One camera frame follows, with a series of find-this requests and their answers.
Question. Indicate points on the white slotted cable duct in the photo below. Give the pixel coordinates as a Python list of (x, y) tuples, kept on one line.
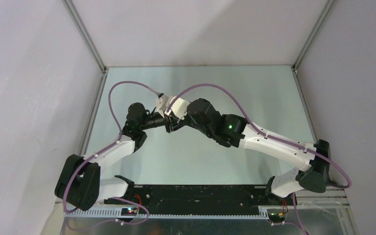
[(119, 212)]

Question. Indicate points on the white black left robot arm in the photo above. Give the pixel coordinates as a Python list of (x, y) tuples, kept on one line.
[(80, 182)]

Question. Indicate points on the aluminium frame post right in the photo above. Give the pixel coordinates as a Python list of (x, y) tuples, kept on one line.
[(313, 34)]

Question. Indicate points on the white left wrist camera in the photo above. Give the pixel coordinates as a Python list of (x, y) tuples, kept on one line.
[(162, 103)]

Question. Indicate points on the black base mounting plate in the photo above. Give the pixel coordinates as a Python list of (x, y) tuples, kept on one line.
[(201, 196)]

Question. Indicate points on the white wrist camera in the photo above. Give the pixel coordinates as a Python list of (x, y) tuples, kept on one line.
[(178, 109), (162, 103)]

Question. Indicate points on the controller board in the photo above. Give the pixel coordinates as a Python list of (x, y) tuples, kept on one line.
[(277, 218), (129, 212)]

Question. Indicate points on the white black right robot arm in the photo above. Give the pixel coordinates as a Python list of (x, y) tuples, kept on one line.
[(310, 172)]

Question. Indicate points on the aluminium frame post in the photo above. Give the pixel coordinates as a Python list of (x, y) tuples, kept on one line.
[(313, 34), (80, 25)]

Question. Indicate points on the right controller board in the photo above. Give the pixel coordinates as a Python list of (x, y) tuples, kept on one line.
[(277, 218)]

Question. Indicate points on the aluminium frame post left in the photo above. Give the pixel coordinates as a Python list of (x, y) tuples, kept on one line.
[(80, 25)]

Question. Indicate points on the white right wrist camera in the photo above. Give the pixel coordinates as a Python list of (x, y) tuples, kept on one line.
[(178, 109)]

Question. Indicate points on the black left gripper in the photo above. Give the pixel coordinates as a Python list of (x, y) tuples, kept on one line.
[(172, 123)]

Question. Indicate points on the left controller board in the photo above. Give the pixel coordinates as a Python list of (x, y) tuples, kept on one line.
[(129, 212)]

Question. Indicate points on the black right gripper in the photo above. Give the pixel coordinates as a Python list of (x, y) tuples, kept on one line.
[(185, 121)]

